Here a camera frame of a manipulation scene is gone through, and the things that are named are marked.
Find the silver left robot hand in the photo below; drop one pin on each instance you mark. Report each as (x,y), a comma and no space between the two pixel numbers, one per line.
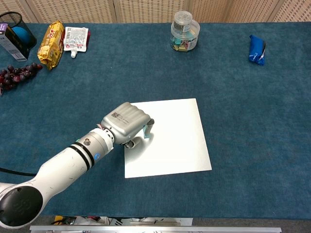
(126,122)

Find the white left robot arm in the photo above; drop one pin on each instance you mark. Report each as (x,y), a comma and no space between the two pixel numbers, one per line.
(63,165)

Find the white paper sheet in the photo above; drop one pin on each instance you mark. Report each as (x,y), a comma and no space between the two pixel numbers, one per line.
(175,145)

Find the white spout pouch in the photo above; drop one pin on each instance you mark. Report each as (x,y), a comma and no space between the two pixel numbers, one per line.
(75,40)

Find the clear jar of clips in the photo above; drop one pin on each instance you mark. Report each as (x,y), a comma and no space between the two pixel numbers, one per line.
(185,34)

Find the yellow snack bag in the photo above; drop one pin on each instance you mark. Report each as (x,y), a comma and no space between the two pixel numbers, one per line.
(51,46)

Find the woven folding screen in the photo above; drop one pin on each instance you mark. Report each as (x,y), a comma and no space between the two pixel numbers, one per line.
(145,11)

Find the dark red grape bunch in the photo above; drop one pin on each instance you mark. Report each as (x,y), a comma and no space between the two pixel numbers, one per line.
(17,75)

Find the blue ball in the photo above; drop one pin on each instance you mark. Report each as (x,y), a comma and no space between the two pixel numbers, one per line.
(22,36)

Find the black purple carton box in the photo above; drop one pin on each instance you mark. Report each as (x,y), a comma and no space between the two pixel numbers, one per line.
(9,44)

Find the blue snack packet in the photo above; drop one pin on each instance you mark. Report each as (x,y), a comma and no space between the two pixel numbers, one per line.
(256,51)

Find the black mesh pen holder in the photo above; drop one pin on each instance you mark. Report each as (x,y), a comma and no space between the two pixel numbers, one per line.
(14,18)

